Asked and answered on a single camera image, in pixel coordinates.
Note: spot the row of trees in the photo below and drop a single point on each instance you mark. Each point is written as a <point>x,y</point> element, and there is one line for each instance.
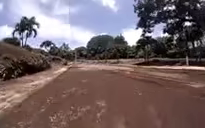
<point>101,45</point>

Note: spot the red dirt road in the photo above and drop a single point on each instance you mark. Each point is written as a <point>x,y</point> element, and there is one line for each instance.
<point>116,100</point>

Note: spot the palm tree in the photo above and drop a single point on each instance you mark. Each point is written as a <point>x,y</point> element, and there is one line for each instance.
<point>25,28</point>

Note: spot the dry grass ground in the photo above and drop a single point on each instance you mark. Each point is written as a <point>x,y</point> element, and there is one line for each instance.
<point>103,61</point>

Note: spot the large spreading tree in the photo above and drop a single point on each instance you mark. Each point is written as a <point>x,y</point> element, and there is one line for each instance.
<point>180,20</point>

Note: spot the pale sandy verge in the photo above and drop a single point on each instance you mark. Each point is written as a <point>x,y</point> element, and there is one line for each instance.
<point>20,90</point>

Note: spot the overgrown earth bank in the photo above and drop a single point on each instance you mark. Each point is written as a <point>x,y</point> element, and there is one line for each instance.
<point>16,61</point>

